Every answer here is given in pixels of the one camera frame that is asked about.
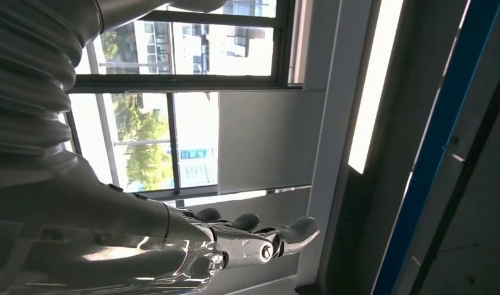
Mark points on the blue beam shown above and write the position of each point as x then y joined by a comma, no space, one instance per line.
437,134

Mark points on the long ceiling light strip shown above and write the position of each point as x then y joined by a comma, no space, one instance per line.
372,81

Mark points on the grey flat panel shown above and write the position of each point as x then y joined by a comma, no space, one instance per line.
270,142

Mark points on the dark window frame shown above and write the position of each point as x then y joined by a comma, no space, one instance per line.
172,82

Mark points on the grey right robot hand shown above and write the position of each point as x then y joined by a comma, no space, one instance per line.
91,228

